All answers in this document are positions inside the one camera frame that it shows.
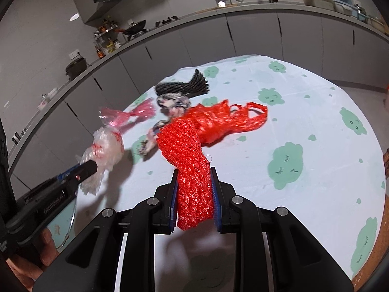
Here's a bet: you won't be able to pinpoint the black rice cooker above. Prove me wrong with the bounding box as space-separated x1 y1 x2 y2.
65 56 88 81

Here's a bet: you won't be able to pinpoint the spice rack with bottles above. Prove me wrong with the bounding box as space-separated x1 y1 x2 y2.
94 16 121 59

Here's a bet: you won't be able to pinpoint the black wok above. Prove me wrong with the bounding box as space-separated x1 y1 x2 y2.
114 20 146 36

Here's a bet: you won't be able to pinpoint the person's left hand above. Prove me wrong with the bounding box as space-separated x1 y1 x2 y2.
5 227 60 291

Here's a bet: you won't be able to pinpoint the white storage container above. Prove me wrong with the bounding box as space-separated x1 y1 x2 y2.
303 0 335 11

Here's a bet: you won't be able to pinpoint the red plastic bag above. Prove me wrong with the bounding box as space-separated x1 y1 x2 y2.
183 100 268 146

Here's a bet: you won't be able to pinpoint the white lidded pot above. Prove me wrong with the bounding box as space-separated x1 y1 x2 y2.
38 94 51 111

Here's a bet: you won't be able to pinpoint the red mesh net bag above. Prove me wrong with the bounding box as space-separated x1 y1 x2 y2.
156 118 214 231

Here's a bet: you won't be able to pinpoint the grey kitchen cabinets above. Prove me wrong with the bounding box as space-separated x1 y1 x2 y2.
9 4 388 187

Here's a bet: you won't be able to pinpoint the clear plastic bag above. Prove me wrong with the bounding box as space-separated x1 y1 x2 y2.
76 127 125 195

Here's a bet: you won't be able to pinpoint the green cloud pattern tablecloth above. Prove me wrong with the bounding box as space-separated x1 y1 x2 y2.
74 55 386 291

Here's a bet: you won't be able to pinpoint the pink plastic bag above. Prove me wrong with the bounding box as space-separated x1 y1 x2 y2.
99 98 156 130

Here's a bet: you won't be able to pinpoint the white bowl on counter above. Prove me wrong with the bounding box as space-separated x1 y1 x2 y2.
47 88 58 100

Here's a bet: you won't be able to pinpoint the grey white rope bundle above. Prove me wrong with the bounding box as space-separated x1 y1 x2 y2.
138 93 192 159

